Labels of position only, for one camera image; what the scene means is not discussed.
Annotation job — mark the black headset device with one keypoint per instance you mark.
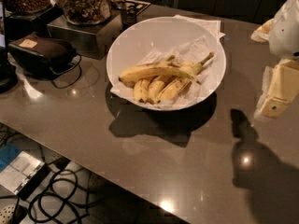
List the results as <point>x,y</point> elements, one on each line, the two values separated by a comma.
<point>43,57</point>

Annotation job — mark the black tray with items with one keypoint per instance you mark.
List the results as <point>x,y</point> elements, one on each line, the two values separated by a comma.
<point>132,6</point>

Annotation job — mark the left short yellow banana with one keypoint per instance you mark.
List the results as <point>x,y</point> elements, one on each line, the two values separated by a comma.
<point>141,89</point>

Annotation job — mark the dark stand under left jar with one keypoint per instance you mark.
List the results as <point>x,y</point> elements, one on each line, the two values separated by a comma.
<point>19,26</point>

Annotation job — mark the silver box on floor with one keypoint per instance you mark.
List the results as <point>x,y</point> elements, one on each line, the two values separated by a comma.
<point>17,170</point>

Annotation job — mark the white paper napkin behind bowl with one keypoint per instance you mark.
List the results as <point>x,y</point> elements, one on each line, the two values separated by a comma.
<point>213,27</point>

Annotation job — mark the glass jar of granola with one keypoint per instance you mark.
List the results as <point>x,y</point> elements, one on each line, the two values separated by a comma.
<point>85,12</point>

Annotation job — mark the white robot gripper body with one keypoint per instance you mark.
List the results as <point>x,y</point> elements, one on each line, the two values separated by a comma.
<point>285,32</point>

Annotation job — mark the right yellow banana with stem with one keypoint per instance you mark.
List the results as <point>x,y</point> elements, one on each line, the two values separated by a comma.
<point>178,84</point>

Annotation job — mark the white round bowl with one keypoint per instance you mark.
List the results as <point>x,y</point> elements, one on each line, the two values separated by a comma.
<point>162,34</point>

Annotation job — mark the black round base left edge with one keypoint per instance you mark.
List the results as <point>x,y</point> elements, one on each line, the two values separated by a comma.
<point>8,77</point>

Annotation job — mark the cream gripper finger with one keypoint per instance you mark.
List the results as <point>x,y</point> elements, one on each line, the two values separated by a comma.
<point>280,87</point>
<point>262,33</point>

